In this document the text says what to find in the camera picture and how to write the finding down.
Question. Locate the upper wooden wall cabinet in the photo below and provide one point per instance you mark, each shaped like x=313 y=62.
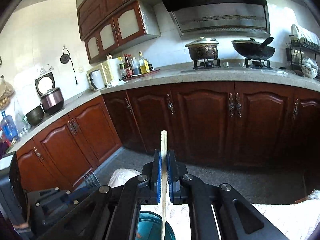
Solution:
x=109 y=26

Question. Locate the teal rimmed utensil cup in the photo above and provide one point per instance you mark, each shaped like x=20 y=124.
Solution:
x=149 y=226

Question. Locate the gas stove top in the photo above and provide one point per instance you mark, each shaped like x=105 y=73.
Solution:
x=234 y=64

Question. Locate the red label sauce bottle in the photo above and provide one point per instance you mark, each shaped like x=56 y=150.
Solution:
x=128 y=67

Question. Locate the black wok with lid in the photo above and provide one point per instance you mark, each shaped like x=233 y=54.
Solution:
x=251 y=49

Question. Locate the lower wooden kitchen cabinets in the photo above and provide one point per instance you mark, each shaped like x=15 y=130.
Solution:
x=224 y=123

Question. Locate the yellow oil bottle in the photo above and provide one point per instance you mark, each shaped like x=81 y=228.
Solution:
x=144 y=66

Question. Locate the blue water jug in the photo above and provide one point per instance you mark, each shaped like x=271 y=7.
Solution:
x=8 y=126

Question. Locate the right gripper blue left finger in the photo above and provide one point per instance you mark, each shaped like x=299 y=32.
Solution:
x=155 y=181

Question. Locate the black range hood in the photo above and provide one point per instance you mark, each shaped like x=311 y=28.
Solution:
x=220 y=17

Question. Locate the beige microwave oven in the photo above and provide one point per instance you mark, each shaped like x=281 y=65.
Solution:
x=99 y=76

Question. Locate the dark round bowl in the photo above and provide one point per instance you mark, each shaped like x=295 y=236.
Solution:
x=35 y=116

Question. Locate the steel lidded cooking pot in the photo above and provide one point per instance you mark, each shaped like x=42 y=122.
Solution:
x=203 y=49

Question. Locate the patterned ceramic bowl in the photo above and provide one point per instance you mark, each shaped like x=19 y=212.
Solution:
x=308 y=71

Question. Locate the black dish rack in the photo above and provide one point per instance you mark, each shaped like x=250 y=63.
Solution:
x=302 y=52

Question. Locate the dark rice cooker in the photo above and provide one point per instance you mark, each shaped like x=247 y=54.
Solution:
x=51 y=98

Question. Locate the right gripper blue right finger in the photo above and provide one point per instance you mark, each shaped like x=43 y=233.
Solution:
x=173 y=178

